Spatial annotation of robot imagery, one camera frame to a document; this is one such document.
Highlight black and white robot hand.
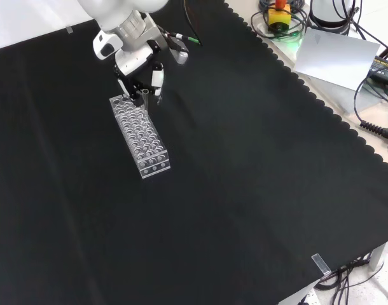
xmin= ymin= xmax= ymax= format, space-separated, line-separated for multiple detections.
xmin=113 ymin=39 xmax=166 ymax=107

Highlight clear glass test tube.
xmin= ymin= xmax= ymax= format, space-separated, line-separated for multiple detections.
xmin=141 ymin=88 xmax=151 ymax=115

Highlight clear plastic test tube rack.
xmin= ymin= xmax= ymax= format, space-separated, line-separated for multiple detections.
xmin=109 ymin=94 xmax=171 ymax=179

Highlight black bench cloth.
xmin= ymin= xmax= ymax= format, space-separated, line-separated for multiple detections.
xmin=0 ymin=0 xmax=388 ymax=305

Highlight yellow emergency stop button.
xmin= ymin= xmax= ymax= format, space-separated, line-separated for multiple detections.
xmin=267 ymin=0 xmax=292 ymax=33

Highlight pale grey board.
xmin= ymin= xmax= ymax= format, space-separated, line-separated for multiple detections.
xmin=294 ymin=27 xmax=382 ymax=93

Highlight black power adapter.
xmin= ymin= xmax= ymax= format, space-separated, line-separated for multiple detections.
xmin=368 ymin=55 xmax=388 ymax=89

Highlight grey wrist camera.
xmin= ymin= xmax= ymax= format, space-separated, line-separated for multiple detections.
xmin=163 ymin=31 xmax=191 ymax=65

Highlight black cable with green plug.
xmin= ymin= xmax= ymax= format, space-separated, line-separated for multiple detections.
xmin=183 ymin=0 xmax=204 ymax=47

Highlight black looped cable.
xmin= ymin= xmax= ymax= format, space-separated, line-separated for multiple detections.
xmin=250 ymin=0 xmax=309 ymax=41

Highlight black cable with ribbed sleeve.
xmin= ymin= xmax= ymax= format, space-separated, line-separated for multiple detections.
xmin=352 ymin=74 xmax=388 ymax=147

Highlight black cable bundle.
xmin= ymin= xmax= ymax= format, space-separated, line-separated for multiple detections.
xmin=314 ymin=252 xmax=375 ymax=305

